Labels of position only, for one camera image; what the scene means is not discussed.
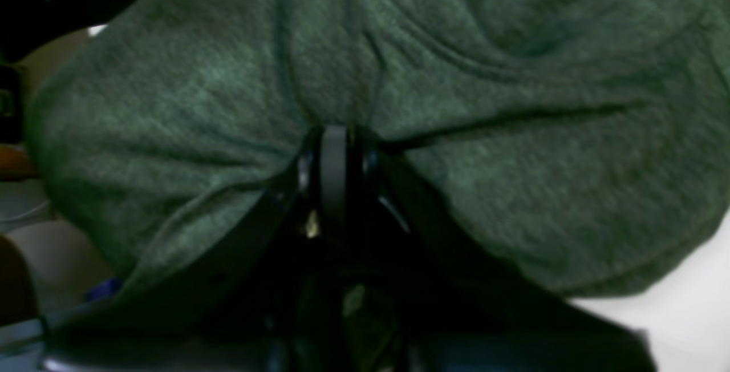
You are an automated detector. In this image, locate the dark green long-sleeve shirt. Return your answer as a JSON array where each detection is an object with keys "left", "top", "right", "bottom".
[{"left": 25, "top": 0, "right": 728, "bottom": 297}]

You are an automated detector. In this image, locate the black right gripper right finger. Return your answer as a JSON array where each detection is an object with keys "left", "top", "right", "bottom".
[{"left": 356, "top": 130, "right": 656, "bottom": 371}]

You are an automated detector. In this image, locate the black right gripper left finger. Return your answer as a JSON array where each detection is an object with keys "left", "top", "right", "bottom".
[{"left": 43, "top": 127, "right": 350, "bottom": 371}]

